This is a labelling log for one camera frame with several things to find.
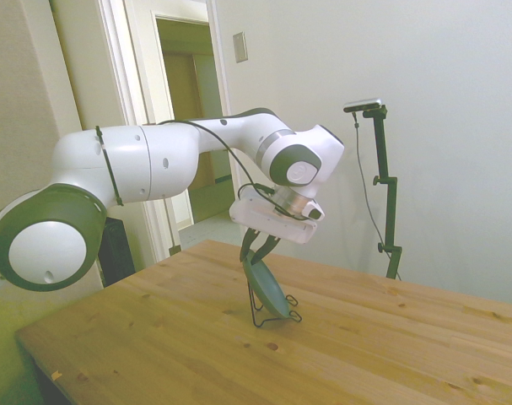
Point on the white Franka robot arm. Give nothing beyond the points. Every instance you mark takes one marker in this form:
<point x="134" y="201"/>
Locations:
<point x="133" y="160"/>

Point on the black camera stand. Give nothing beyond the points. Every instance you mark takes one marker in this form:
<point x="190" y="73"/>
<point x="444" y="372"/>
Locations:
<point x="390" y="211"/>

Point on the grey wall switch plate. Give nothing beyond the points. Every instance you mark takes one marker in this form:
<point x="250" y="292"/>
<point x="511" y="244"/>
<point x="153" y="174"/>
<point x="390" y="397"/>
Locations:
<point x="240" y="47"/>

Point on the brown hallway door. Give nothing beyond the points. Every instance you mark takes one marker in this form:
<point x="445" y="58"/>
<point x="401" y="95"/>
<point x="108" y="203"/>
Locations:
<point x="184" y="84"/>

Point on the cream sliding door panel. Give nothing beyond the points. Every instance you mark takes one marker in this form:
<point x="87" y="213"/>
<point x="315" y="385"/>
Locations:
<point x="82" y="63"/>

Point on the black speaker box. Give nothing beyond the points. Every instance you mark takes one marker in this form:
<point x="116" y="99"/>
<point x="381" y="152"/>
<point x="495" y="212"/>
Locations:
<point x="118" y="253"/>

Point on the silver exterior camera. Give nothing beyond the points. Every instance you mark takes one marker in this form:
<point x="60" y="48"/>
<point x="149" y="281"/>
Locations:
<point x="363" y="104"/>

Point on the teal round plate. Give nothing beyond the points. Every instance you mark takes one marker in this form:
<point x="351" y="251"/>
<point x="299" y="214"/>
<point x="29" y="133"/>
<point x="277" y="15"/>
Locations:
<point x="268" y="291"/>

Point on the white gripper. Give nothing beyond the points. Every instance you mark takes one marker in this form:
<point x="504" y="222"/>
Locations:
<point x="272" y="223"/>

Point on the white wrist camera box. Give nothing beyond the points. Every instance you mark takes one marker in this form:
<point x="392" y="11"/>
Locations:
<point x="314" y="212"/>

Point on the white door frame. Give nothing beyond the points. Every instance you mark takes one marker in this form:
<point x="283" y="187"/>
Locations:
<point x="116" y="63"/>

